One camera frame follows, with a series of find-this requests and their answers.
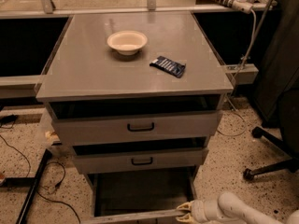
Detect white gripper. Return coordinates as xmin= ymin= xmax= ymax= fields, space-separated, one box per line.
xmin=176 ymin=200 xmax=221 ymax=224

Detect grey bottom drawer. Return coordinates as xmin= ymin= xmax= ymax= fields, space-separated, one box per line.
xmin=81 ymin=167 xmax=196 ymax=224

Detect grey drawer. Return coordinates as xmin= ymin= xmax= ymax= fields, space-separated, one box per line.
xmin=73 ymin=147 xmax=208 ymax=174
xmin=52 ymin=111 xmax=222 ymax=146
xmin=81 ymin=167 xmax=196 ymax=224

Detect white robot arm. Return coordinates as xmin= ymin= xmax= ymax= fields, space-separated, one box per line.
xmin=176 ymin=192 xmax=299 ymax=224

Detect grey middle drawer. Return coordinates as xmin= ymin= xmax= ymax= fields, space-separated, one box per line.
xmin=73 ymin=147 xmax=208 ymax=174

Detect grey drawer cabinet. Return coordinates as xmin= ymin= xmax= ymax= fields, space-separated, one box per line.
xmin=35 ymin=10 xmax=235 ymax=198

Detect grey top drawer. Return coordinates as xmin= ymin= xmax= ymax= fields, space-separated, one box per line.
xmin=52 ymin=111 xmax=222 ymax=146

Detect dark blue snack packet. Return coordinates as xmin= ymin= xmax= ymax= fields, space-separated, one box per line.
xmin=149 ymin=56 xmax=186 ymax=78

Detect black office chair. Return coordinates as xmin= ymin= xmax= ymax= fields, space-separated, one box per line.
xmin=243 ymin=0 xmax=299 ymax=180

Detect black floor stand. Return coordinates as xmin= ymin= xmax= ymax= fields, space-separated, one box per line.
xmin=0 ymin=149 xmax=52 ymax=224

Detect white bowl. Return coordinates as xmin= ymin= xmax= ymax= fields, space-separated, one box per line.
xmin=107 ymin=31 xmax=148 ymax=56

